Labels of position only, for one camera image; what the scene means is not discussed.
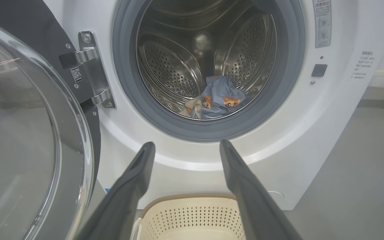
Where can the grey rubber door gasket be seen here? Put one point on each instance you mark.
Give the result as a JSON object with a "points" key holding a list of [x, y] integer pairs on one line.
{"points": [[125, 83]]}

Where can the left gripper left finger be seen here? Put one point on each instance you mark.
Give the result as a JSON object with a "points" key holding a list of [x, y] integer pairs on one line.
{"points": [[125, 200]]}

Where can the white front-load washing machine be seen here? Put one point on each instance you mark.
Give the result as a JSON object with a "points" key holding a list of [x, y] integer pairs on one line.
{"points": [[295, 133]]}

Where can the blue garment with cream lining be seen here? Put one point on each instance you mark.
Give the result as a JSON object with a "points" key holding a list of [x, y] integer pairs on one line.
{"points": [[194, 106]]}

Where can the metal door hinge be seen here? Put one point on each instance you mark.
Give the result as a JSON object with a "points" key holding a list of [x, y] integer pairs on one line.
{"points": [[95, 73]]}

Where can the round white filter cover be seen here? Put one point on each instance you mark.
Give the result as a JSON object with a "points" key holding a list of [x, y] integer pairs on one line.
{"points": [[277, 197]]}

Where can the grey warning sticker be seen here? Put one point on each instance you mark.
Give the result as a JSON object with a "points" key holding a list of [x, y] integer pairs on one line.
{"points": [[322, 23]]}

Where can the blue cartoon print garment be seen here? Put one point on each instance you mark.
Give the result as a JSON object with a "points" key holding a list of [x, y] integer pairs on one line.
{"points": [[225, 96]]}

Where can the steel perforated washer drum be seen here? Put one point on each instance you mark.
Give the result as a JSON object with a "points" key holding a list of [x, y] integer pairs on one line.
{"points": [[172, 66]]}

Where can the black washing machine door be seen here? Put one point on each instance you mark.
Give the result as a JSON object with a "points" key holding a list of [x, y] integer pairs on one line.
{"points": [[28, 133]]}

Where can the cream perforated laundry basket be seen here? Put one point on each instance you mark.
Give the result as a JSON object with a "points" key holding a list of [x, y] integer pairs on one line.
{"points": [[192, 220]]}

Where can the small QR code sticker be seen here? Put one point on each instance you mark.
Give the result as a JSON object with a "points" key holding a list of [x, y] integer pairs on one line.
{"points": [[76, 74]]}

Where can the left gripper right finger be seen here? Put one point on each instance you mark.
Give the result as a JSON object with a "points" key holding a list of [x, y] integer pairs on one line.
{"points": [[252, 206]]}

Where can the black square door lock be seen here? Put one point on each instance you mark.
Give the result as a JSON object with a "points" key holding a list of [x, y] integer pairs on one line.
{"points": [[319, 70]]}

